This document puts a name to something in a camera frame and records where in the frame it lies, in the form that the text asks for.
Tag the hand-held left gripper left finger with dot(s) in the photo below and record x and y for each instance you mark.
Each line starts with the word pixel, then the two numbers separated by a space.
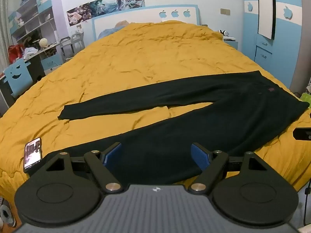
pixel 112 155

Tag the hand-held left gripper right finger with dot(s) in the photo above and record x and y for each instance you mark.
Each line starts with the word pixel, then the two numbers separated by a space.
pixel 198 155

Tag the black pants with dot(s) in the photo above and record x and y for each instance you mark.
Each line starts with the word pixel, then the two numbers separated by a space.
pixel 189 106

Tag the green bag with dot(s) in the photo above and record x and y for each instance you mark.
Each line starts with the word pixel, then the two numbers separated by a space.
pixel 306 99

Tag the black smartphone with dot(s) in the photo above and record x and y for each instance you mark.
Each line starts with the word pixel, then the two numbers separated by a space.
pixel 32 154

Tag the yellow blanket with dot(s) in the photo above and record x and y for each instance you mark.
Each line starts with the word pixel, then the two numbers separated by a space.
pixel 136 53

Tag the blue and white wardrobe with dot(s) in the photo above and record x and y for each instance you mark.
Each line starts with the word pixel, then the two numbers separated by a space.
pixel 291 29

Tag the white nightstand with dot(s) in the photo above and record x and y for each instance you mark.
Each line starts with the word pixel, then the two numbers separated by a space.
pixel 231 42

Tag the grey trolley cart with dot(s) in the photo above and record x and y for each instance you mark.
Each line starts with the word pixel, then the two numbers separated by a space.
pixel 71 43

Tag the cluttered desk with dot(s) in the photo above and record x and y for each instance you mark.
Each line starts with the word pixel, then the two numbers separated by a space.
pixel 46 55

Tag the blue pillow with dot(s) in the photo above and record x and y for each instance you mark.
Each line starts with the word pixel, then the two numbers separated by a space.
pixel 109 31

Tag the blue chair with face cutout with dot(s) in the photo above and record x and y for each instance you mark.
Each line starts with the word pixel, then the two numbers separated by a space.
pixel 17 74

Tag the white headphones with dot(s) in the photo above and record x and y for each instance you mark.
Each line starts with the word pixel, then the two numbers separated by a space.
pixel 223 32

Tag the black framed mirror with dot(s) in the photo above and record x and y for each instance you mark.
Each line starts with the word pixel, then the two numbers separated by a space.
pixel 265 7

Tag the round white lamp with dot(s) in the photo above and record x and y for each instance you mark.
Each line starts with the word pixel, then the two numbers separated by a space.
pixel 43 42

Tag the red bag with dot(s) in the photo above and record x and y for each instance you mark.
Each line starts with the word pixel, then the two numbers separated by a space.
pixel 14 53

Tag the white and blue headboard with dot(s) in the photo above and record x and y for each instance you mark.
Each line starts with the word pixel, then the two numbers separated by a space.
pixel 143 17

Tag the blue and white bookshelf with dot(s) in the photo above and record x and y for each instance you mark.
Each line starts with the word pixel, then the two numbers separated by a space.
pixel 34 17

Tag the wall switch plate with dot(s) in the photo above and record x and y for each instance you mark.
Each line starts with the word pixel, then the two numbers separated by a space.
pixel 225 11

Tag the wide wall poster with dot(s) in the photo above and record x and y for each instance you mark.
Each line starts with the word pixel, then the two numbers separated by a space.
pixel 88 11

